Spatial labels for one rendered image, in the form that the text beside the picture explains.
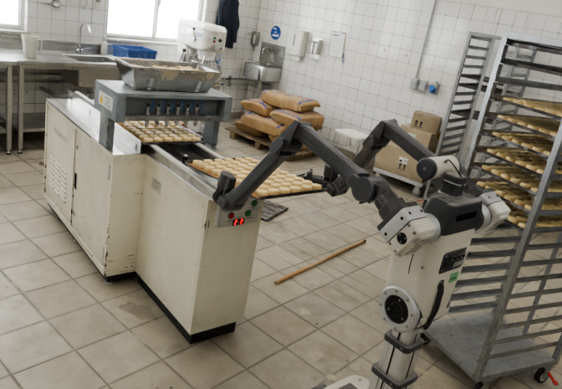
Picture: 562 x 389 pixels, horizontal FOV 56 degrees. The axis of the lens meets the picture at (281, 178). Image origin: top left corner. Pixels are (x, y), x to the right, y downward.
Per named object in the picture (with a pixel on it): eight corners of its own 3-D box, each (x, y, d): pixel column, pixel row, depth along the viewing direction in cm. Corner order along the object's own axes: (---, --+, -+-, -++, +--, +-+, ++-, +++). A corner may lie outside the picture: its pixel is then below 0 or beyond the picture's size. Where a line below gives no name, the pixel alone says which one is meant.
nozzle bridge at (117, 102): (91, 137, 306) (94, 79, 296) (199, 135, 352) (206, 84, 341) (113, 155, 283) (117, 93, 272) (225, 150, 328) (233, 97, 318)
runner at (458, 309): (426, 317, 299) (428, 312, 298) (424, 314, 302) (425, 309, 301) (505, 305, 328) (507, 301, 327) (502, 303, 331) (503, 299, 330)
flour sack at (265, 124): (237, 123, 668) (238, 110, 663) (258, 121, 701) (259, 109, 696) (280, 139, 629) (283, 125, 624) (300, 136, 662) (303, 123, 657)
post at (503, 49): (419, 330, 305) (508, 31, 252) (416, 326, 307) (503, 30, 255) (423, 329, 306) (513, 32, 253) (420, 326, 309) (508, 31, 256)
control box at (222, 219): (213, 225, 253) (217, 198, 249) (253, 219, 268) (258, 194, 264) (217, 228, 251) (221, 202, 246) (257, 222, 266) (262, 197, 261)
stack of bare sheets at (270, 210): (288, 210, 481) (288, 207, 480) (267, 222, 446) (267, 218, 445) (233, 190, 505) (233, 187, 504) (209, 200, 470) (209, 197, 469)
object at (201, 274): (132, 283, 322) (145, 143, 294) (182, 273, 343) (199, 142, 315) (187, 350, 271) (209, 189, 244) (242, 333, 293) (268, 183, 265)
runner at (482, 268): (439, 275, 291) (441, 270, 290) (436, 273, 293) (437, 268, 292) (518, 268, 320) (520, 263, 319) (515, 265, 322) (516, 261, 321)
